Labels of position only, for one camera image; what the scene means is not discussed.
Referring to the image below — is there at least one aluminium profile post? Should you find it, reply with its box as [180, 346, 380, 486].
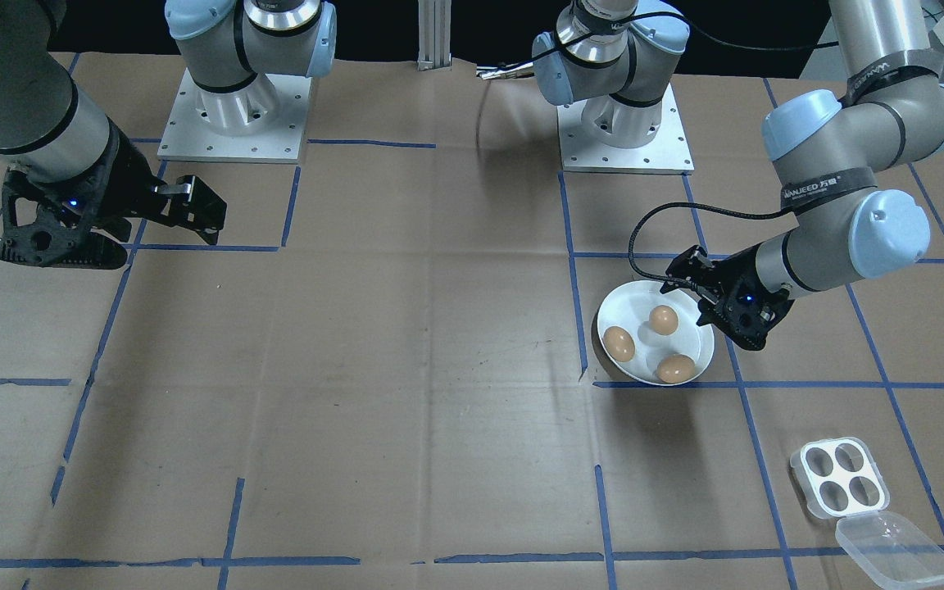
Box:
[416, 0, 455, 73]

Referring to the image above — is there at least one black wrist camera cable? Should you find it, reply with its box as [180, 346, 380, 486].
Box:
[629, 202, 792, 284]

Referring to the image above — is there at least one black frame cover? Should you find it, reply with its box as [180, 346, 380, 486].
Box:
[50, 0, 846, 80]

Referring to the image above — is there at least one black cable with silver plug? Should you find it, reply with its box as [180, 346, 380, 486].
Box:
[474, 18, 842, 80]

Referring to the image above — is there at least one clear plastic egg box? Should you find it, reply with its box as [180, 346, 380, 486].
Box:
[790, 437, 944, 588]

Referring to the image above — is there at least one black velcro cable strap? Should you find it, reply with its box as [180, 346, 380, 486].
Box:
[843, 51, 944, 109]
[779, 166, 880, 216]

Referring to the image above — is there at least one white square base plate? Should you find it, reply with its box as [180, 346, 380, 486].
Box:
[557, 82, 695, 175]
[157, 68, 314, 166]

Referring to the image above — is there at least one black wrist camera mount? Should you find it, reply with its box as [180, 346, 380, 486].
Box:
[659, 243, 719, 297]
[0, 168, 130, 271]

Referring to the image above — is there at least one white round plate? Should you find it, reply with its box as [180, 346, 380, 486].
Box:
[593, 280, 716, 388]

